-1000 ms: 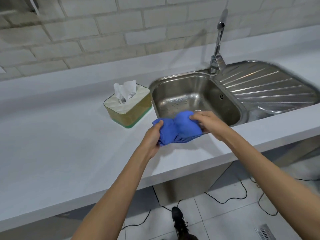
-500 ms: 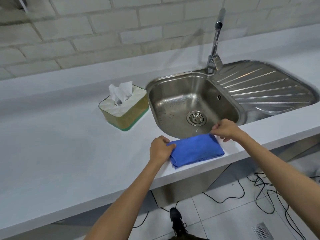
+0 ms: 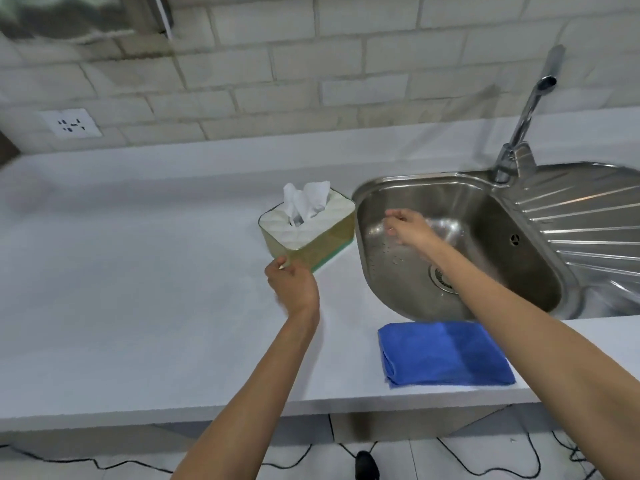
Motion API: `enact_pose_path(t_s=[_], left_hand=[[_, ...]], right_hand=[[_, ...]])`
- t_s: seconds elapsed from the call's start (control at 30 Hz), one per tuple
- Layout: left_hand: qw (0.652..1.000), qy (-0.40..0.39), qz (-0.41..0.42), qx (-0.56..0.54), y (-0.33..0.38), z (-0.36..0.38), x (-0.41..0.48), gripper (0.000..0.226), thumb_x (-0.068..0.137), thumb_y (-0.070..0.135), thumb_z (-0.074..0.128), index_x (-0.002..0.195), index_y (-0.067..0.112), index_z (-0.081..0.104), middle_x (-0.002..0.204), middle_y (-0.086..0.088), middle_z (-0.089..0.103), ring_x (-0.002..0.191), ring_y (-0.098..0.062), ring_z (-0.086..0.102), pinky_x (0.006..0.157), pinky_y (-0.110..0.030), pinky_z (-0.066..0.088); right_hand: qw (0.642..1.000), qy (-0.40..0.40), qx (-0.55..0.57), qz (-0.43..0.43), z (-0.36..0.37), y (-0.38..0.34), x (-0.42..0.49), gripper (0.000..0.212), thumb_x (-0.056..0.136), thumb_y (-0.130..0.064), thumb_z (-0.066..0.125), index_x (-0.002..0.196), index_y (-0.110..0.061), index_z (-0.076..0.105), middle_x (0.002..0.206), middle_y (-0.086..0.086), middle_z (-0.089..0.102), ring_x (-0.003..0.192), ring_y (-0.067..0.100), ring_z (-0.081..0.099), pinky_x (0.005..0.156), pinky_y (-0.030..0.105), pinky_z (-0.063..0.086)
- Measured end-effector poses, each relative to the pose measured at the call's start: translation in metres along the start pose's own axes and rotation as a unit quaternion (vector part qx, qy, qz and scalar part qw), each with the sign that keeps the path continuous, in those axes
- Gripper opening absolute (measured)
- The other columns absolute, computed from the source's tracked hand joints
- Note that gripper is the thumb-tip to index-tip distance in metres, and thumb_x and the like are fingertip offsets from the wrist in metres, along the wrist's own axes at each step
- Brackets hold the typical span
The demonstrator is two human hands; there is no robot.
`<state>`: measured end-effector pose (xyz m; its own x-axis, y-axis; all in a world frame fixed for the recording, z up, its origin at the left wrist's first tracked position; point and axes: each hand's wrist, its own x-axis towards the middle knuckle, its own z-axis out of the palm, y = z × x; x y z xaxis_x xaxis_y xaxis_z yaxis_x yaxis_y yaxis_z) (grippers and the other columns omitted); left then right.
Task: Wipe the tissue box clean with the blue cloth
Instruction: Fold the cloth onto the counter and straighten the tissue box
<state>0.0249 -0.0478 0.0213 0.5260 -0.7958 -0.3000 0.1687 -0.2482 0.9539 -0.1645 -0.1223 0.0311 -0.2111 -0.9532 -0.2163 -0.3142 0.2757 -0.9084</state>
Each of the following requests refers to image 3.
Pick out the person's right hand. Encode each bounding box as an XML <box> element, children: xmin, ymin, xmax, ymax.
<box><xmin>382</xmin><ymin>208</ymin><xmax>443</xmax><ymax>251</ymax></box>

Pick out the person's left hand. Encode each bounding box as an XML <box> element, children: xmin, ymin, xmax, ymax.
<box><xmin>265</xmin><ymin>256</ymin><xmax>321</xmax><ymax>321</ymax></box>

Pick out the gold and green tissue box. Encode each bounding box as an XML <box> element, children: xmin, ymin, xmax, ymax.
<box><xmin>257</xmin><ymin>188</ymin><xmax>357</xmax><ymax>274</ymax></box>

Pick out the blue microfibre cloth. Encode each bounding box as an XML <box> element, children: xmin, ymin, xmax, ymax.
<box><xmin>377</xmin><ymin>321</ymin><xmax>517</xmax><ymax>389</ymax></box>

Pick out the person's left forearm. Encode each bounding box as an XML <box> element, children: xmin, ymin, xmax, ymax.
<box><xmin>169</xmin><ymin>307</ymin><xmax>321</xmax><ymax>480</ymax></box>

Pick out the person's right forearm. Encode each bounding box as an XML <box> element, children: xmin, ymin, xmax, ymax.
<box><xmin>425</xmin><ymin>239</ymin><xmax>640</xmax><ymax>480</ymax></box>

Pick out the white tissue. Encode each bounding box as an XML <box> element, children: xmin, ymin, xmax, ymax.
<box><xmin>282</xmin><ymin>181</ymin><xmax>332</xmax><ymax>227</ymax></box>

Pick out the metal sink strainer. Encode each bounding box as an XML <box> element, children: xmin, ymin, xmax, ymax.
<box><xmin>427</xmin><ymin>264</ymin><xmax>459</xmax><ymax>295</ymax></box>

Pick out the chrome faucet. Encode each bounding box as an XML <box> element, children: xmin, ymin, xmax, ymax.
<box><xmin>492</xmin><ymin>44</ymin><xmax>566</xmax><ymax>185</ymax></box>

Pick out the stainless steel sink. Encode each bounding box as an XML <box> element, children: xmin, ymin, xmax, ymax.
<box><xmin>351</xmin><ymin>162</ymin><xmax>640</xmax><ymax>323</ymax></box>

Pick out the black shoe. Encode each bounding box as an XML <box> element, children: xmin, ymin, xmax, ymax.
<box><xmin>355</xmin><ymin>450</ymin><xmax>381</xmax><ymax>480</ymax></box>

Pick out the dark brown side panel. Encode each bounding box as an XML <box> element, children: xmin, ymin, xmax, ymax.
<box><xmin>0</xmin><ymin>129</ymin><xmax>21</xmax><ymax>165</ymax></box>

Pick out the stainless steel range hood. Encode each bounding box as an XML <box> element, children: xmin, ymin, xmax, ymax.
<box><xmin>0</xmin><ymin>0</ymin><xmax>175</xmax><ymax>43</ymax></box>

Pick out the black cable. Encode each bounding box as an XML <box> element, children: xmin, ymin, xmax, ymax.
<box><xmin>437</xmin><ymin>432</ymin><xmax>542</xmax><ymax>479</ymax></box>
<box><xmin>0</xmin><ymin>443</ymin><xmax>173</xmax><ymax>475</ymax></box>

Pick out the white wall socket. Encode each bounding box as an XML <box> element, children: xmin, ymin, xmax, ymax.
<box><xmin>39</xmin><ymin>108</ymin><xmax>103</xmax><ymax>140</ymax></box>

